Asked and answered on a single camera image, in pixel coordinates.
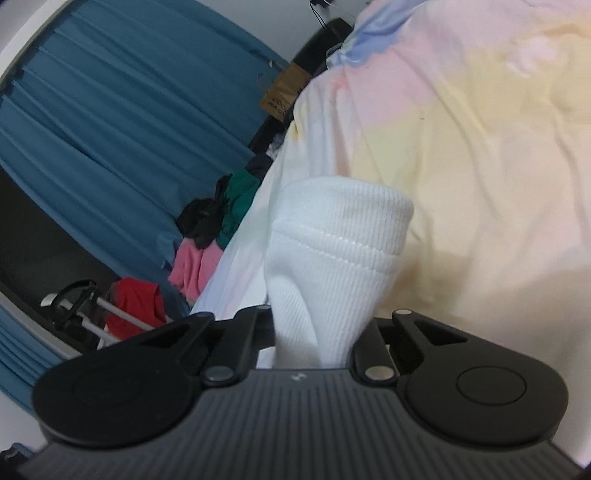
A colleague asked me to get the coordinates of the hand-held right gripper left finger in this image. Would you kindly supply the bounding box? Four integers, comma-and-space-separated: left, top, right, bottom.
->
134, 305, 278, 387

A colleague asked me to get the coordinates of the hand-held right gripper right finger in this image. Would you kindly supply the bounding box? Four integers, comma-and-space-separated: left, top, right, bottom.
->
350, 308, 471, 386

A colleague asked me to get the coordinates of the pink cloth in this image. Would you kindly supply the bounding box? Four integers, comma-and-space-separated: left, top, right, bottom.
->
167, 237, 222, 301

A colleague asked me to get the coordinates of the black cloth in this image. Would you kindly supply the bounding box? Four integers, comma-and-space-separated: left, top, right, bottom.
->
175, 174, 232, 250

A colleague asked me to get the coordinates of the red cloth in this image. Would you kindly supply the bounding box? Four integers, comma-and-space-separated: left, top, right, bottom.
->
105, 277, 167, 340

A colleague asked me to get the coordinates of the green cloth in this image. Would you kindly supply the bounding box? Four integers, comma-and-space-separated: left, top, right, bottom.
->
217, 170, 262, 250

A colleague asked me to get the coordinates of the white tripod with phone holder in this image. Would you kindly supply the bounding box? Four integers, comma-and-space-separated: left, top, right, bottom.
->
41, 279, 174, 352

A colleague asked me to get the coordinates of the pastel tie-dye blanket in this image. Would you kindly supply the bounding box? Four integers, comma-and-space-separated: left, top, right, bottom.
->
189, 0, 591, 467

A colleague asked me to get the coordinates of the blue curtain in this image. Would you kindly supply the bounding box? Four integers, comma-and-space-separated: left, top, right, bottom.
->
0, 0, 289, 296
0, 307, 63, 411

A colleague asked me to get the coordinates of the brown paper bag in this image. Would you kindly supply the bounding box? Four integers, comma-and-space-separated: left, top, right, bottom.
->
259, 62, 312, 120

